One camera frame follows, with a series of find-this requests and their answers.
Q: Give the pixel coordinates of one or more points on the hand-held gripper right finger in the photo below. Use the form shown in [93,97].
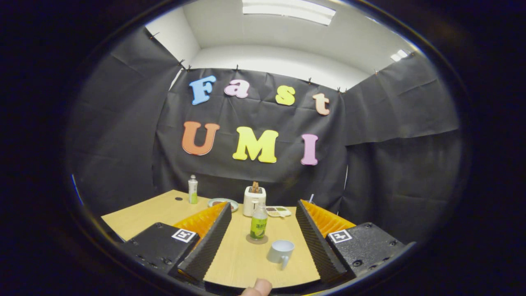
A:
[316,246]

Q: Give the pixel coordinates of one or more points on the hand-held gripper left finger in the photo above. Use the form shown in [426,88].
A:
[209,246]

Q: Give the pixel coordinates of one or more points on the white cup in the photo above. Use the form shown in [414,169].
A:
[279,250]

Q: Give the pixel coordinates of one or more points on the brown round coaster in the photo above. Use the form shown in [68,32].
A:
[251,241]

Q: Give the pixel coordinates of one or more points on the green label juice bottle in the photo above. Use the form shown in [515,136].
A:
[259,230]

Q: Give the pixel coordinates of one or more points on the tall white green bottle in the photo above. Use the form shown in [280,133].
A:
[193,191]

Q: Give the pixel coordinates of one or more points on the wooden table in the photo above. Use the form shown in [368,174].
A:
[242,263]

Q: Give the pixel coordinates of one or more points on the pale green plate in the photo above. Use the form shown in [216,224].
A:
[224,200]

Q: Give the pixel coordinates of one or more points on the white divided snack tray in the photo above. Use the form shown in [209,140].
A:
[279,211]

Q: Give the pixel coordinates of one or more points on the white toaster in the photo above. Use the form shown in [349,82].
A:
[250,203]

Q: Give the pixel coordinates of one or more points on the brown toast slice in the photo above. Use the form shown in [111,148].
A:
[255,187]

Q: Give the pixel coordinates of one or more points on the black backdrop cloth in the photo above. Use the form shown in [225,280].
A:
[254,181]

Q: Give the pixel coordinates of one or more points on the small ceiling light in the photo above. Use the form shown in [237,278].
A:
[399,54]

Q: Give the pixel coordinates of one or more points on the long ceiling light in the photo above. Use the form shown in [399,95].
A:
[287,10]

